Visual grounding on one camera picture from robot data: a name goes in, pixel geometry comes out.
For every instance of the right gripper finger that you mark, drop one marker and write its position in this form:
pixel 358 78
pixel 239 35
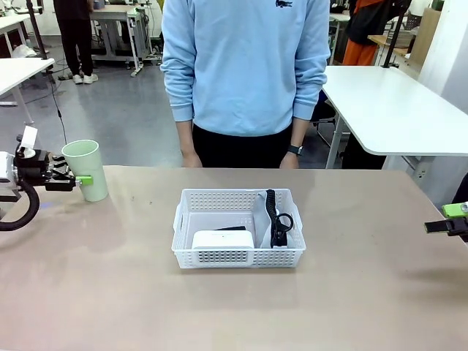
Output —
pixel 438 226
pixel 453 209

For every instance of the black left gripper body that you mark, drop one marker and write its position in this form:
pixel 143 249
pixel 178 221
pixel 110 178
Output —
pixel 33 168

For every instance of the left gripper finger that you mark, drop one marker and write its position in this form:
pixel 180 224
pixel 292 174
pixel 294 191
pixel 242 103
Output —
pixel 60 185
pixel 58 164

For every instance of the pale green plastic cup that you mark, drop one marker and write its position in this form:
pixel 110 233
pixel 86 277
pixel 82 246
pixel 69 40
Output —
pixel 89 172

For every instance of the white digital clock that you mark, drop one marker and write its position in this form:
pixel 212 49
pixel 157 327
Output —
pixel 223 241

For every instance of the person's left forearm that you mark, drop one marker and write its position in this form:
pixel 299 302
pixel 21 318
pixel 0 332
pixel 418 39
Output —
pixel 300 133

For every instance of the person's right forearm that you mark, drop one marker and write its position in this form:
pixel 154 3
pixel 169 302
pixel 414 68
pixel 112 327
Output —
pixel 184 137

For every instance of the white perforated plastic basket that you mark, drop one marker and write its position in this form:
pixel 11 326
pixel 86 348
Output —
pixel 237 257

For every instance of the person's right hand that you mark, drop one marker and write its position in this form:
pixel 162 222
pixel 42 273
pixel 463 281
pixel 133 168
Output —
pixel 192 161

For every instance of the person's left hand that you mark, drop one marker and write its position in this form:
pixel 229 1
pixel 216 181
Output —
pixel 290 161

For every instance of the small white table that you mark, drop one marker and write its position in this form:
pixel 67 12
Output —
pixel 18 71

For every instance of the large white table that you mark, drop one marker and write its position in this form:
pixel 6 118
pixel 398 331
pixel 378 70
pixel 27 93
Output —
pixel 395 106

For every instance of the bystander in black clothes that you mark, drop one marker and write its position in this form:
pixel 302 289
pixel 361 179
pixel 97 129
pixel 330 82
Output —
pixel 75 36

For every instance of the grey workshop desk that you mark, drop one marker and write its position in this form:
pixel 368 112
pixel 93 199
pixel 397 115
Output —
pixel 120 22

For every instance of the black chair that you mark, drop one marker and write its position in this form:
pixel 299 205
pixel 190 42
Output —
pixel 325 117

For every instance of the black wrist watch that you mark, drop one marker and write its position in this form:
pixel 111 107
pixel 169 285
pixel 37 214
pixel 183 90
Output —
pixel 295 150

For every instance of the tan wooden board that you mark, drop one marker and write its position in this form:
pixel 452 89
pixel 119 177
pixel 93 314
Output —
pixel 426 34

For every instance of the wooden desk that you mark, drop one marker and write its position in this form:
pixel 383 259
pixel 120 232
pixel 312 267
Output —
pixel 387 42

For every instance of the person's black trousers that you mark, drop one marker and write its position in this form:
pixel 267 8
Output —
pixel 241 150

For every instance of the black vertical pole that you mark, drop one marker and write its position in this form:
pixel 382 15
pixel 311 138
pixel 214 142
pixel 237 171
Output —
pixel 394 33

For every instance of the bystander in orange trousers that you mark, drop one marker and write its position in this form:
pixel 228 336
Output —
pixel 362 33

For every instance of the light blue sweatshirt torso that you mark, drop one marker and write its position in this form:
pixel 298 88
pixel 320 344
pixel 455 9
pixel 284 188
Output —
pixel 245 66

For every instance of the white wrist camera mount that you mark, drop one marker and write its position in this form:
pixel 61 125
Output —
pixel 27 140

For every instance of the black camera stand pole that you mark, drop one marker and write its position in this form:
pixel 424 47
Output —
pixel 38 31

